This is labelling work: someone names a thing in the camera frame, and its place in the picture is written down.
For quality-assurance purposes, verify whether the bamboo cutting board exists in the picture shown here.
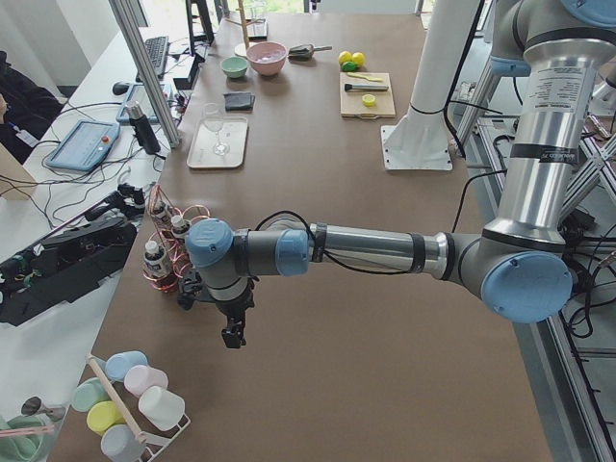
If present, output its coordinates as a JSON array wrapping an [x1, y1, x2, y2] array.
[[340, 72, 396, 118]]

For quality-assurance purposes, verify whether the front tea bottle white cap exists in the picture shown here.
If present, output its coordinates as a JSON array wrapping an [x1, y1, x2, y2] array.
[[142, 241, 176, 288]]

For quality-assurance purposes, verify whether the white plastic cup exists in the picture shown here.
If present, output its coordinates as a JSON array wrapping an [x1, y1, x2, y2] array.
[[138, 386, 186, 431]]

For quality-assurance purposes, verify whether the green plastic cup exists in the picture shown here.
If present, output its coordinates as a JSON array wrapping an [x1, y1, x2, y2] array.
[[71, 377, 109, 413]]

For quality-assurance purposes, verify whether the copper wire bottle basket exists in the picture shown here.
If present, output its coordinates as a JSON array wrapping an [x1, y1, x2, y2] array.
[[142, 184, 211, 294]]

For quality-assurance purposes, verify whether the black computer mouse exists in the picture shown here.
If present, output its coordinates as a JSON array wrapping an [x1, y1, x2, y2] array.
[[112, 82, 131, 95]]

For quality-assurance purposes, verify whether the black keyboard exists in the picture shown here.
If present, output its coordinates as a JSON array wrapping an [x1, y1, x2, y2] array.
[[143, 36, 169, 80]]

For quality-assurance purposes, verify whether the grey folded cloth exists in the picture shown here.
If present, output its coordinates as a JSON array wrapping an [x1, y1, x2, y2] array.
[[224, 91, 255, 112]]

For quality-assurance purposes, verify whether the wooden cup tree stand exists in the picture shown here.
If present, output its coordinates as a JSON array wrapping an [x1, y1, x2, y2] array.
[[226, 1, 268, 58]]

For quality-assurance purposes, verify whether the steel jigger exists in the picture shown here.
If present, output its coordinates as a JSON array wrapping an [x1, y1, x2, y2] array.
[[20, 396, 66, 423]]

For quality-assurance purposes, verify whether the white wire cup rack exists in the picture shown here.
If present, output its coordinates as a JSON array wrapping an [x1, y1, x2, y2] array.
[[87, 355, 192, 461]]

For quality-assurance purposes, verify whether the blue teach pendant near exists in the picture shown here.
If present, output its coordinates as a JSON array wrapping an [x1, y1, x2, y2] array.
[[44, 120, 120, 172]]

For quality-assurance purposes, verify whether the black open equipment case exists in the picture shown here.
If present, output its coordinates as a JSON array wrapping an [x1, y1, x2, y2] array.
[[1, 184, 145, 326]]

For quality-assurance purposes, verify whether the blue teach pendant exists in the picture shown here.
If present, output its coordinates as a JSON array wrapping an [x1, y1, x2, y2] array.
[[115, 84, 158, 125], [44, 120, 120, 172]]

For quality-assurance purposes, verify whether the blue teach pendant far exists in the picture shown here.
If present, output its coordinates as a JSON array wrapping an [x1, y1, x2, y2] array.
[[115, 84, 158, 125]]

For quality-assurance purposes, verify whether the pink bowl with ice cubes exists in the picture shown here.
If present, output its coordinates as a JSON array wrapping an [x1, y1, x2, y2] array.
[[246, 41, 288, 76]]

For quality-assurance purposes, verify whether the middle tea bottle white cap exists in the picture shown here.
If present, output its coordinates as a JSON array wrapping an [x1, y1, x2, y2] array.
[[170, 215, 191, 251]]

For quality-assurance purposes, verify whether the half lemon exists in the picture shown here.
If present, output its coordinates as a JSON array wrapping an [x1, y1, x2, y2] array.
[[362, 94, 376, 107]]

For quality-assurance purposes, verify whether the tea bottle white cap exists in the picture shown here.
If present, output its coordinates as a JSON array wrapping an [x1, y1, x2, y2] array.
[[170, 215, 191, 251], [151, 201, 173, 230], [142, 241, 176, 288]]

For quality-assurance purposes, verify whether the blue plastic cup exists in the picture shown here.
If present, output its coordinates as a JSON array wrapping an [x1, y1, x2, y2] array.
[[105, 350, 149, 381]]

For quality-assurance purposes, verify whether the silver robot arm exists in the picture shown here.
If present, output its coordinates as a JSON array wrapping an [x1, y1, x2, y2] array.
[[177, 1, 615, 348]]

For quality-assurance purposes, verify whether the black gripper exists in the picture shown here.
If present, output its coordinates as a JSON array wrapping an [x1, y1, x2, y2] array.
[[176, 269, 254, 348]]

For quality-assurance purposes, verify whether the yellow plastic cup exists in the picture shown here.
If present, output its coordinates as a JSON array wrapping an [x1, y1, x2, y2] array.
[[87, 400, 125, 436]]

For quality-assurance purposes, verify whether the grey plastic cup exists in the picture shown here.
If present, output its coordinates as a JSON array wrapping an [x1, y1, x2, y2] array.
[[100, 424, 145, 462]]

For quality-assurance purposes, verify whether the pink plastic cup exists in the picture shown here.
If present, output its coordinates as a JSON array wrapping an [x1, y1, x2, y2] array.
[[123, 365, 168, 398]]

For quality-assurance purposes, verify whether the yellow lemon far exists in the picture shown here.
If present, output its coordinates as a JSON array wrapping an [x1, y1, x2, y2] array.
[[338, 50, 352, 65]]

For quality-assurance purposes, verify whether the black thermos bottle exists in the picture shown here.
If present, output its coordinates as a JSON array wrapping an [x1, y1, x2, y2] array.
[[125, 100, 161, 155]]

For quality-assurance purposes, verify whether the yellow plastic knife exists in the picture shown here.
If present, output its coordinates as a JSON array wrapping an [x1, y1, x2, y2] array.
[[346, 72, 383, 82]]

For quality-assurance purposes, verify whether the steel muddler black tip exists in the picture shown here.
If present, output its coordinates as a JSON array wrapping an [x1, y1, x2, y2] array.
[[344, 83, 389, 92]]

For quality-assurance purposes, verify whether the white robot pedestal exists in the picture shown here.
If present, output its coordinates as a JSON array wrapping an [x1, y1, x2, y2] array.
[[381, 0, 483, 171]]

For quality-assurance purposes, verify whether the green bowl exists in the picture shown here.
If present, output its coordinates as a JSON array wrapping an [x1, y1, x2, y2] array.
[[220, 56, 248, 79]]

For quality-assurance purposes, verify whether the clear wine glass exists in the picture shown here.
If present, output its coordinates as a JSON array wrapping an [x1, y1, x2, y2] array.
[[202, 103, 229, 156]]

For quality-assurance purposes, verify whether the cream rabbit tray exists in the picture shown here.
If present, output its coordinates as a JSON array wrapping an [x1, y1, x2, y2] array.
[[186, 115, 248, 169]]

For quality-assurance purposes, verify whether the back tea bottle white cap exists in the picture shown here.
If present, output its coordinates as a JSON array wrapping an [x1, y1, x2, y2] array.
[[151, 201, 173, 230]]

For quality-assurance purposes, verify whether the steel ice scoop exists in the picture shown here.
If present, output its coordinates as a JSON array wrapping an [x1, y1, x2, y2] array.
[[288, 44, 333, 61]]

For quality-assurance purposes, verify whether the aluminium frame post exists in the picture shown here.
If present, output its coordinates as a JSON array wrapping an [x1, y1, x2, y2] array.
[[109, 0, 181, 148]]

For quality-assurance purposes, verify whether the person in black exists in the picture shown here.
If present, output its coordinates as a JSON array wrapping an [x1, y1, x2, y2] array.
[[1, 50, 63, 165]]

